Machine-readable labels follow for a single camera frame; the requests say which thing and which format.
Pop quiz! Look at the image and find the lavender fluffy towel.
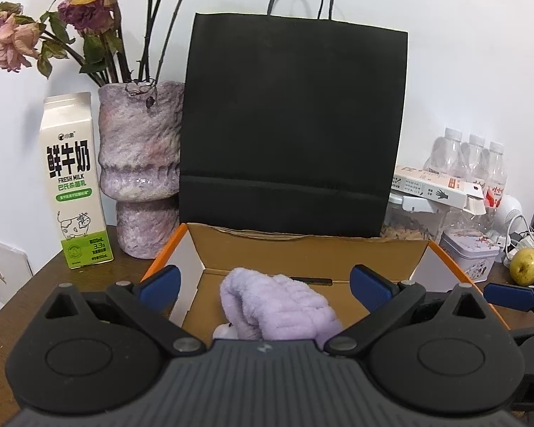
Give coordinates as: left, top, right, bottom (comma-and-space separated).
220, 267, 343, 348

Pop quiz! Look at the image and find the yellow green apple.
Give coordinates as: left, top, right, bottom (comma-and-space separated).
509, 248, 534, 286

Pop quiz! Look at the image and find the orange cardboard box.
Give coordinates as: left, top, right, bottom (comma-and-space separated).
140, 222, 511, 348

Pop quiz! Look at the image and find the lavender printed tin box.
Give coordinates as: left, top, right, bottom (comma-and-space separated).
440, 228, 501, 283

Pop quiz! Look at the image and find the clear plastic food container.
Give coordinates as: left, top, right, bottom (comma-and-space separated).
381, 192, 486, 242

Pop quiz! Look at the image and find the white plush toy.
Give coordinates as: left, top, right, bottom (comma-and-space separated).
212, 323, 239, 339

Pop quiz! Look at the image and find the white flat glove box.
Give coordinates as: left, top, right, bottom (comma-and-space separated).
391, 166, 486, 215

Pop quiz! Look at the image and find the clear water bottle right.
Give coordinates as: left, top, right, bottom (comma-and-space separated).
482, 141, 507, 209

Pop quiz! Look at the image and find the clear water bottle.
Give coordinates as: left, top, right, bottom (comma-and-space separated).
423, 127, 465, 178
482, 141, 507, 209
456, 134, 485, 185

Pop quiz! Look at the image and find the clear water bottle middle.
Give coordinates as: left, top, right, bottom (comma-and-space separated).
456, 134, 485, 185

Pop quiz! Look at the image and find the clear water bottle left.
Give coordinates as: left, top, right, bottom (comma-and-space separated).
423, 127, 465, 178

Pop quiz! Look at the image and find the purple fuzzy vase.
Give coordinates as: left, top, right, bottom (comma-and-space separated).
98, 81, 184, 259

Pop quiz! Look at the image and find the black paper shopping bag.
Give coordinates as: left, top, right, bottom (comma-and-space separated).
179, 0, 408, 238

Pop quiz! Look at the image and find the white green milk carton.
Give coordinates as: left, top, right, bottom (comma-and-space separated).
39, 93, 114, 269

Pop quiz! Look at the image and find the dried pink rose bouquet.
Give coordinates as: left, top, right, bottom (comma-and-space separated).
0, 0, 164, 87

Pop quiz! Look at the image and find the white cable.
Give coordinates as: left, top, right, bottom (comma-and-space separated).
502, 212, 534, 268

